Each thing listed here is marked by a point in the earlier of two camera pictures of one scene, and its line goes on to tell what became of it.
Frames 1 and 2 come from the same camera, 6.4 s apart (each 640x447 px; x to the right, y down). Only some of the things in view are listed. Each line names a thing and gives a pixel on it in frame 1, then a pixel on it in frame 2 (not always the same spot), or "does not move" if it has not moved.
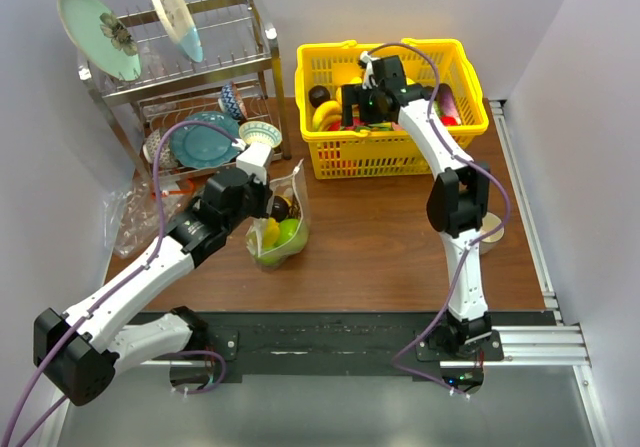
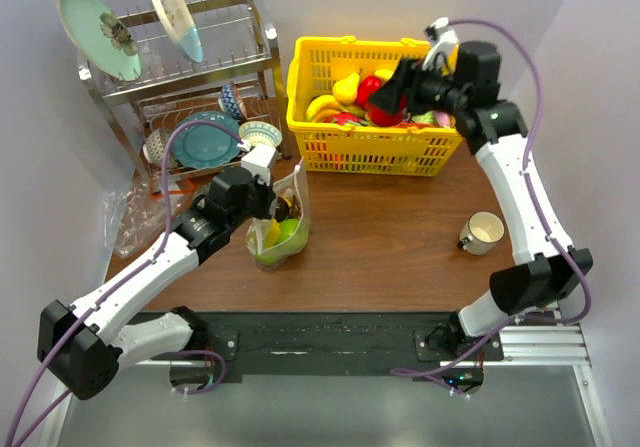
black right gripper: [354, 94] → [403, 86]
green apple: [288, 228] does not move
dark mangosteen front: [280, 208] does not move
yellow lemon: [271, 232] does not move
